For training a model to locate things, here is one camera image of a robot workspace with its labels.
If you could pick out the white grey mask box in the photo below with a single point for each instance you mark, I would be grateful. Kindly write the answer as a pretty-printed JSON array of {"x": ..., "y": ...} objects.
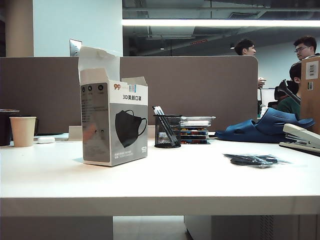
[{"x": 125, "y": 150}]

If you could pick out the black mask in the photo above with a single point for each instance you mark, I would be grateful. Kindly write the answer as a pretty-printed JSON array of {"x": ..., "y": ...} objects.
[{"x": 250, "y": 160}]

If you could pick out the brown cardboard box with labels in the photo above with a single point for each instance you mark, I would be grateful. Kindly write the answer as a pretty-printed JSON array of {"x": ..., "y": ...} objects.
[{"x": 310, "y": 107}]

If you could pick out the white capped pen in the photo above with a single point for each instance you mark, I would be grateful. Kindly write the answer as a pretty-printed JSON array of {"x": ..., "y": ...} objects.
[
  {"x": 155, "y": 110},
  {"x": 160, "y": 110}
]

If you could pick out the black mesh pen holder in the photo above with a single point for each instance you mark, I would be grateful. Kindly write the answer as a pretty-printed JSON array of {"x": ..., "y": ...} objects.
[{"x": 165, "y": 140}]

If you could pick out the colourful flat book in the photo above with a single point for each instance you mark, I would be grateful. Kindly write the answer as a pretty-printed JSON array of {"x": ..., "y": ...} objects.
[
  {"x": 195, "y": 141},
  {"x": 195, "y": 135},
  {"x": 195, "y": 129}
]

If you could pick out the clear plastic tray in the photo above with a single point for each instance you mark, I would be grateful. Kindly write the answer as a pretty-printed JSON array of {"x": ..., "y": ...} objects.
[{"x": 197, "y": 121}]

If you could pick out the brown desk partition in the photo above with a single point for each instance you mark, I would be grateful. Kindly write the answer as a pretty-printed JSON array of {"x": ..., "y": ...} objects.
[{"x": 200, "y": 87}]

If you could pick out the flat-lying blue rubber slipper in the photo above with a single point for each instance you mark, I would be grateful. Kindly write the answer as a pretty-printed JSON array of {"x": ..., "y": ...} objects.
[{"x": 240, "y": 135}]

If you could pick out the red LED sign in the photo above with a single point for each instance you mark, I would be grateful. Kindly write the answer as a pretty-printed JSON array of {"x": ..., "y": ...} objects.
[{"x": 199, "y": 42}]

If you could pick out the small white bottle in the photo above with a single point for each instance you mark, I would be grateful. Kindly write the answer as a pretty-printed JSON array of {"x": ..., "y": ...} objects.
[{"x": 263, "y": 110}]

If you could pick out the long ceiling light strip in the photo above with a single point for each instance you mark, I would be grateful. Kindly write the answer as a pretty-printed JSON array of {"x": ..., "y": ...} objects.
[{"x": 200, "y": 22}]

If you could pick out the black haired standing person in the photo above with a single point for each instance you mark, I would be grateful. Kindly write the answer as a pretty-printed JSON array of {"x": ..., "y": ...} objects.
[{"x": 243, "y": 47}]

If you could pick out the white computer monitor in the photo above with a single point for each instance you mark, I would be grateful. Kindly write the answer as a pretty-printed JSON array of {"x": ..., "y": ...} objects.
[{"x": 268, "y": 95}]

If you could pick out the tilted blue rubber slipper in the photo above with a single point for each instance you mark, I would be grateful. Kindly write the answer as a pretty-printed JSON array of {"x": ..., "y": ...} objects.
[{"x": 280, "y": 120}]

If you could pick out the black chair headrest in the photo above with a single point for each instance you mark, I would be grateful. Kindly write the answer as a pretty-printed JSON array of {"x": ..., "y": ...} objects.
[{"x": 281, "y": 91}]

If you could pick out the seated person in green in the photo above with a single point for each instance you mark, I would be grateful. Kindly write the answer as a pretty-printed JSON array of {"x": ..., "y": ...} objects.
[{"x": 290, "y": 107}]

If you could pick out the beige paper cup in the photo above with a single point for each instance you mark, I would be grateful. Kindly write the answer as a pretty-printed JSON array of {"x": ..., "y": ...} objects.
[{"x": 23, "y": 132}]

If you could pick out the white grey stapler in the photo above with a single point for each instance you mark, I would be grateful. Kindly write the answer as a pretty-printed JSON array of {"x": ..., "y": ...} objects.
[{"x": 300, "y": 132}]

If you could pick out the black lidded container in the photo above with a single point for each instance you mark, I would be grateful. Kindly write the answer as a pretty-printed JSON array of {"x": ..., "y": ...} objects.
[{"x": 5, "y": 130}]

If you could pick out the silver wall switch plate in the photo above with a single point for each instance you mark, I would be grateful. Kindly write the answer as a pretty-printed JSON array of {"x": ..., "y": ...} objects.
[{"x": 75, "y": 47}]

